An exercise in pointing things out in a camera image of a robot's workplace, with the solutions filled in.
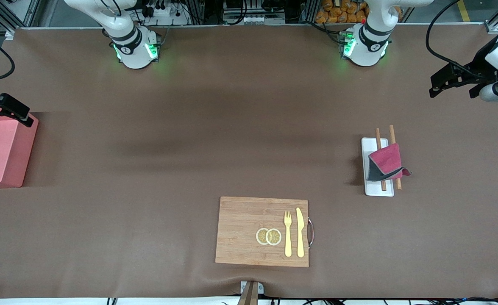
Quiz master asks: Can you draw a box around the red cloth grey underside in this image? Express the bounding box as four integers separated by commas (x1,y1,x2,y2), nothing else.
367,143,412,182

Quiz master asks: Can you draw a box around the pink plastic bin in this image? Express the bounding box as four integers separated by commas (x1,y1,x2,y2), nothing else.
0,112,39,189

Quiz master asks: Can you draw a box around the brown wooden rod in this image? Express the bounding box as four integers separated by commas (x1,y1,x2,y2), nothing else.
375,128,387,191
389,125,402,190

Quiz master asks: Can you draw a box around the white rack base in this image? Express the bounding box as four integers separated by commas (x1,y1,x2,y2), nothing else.
361,137,395,197

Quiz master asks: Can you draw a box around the orange bread pile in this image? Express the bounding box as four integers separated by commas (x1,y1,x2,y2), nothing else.
315,0,370,24

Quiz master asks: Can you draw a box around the brown table cover mat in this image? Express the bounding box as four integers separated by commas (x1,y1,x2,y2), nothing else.
0,23,498,299

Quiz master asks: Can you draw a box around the white power strip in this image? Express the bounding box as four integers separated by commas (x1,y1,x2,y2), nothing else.
141,0,190,26

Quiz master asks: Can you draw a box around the yellow knife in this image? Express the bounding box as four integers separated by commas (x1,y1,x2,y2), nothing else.
295,207,305,258

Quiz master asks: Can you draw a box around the yellow fork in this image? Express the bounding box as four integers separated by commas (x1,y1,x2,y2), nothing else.
284,211,293,258

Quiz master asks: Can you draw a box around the wooden cutting board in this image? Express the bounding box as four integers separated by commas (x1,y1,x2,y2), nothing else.
215,196,310,268

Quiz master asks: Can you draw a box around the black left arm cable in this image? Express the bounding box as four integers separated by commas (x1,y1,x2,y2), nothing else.
426,0,493,79

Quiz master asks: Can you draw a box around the grey metal mount plate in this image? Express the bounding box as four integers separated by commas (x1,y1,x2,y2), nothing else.
240,281,264,295

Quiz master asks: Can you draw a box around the brown mount post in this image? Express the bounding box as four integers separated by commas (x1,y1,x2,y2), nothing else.
237,282,260,305

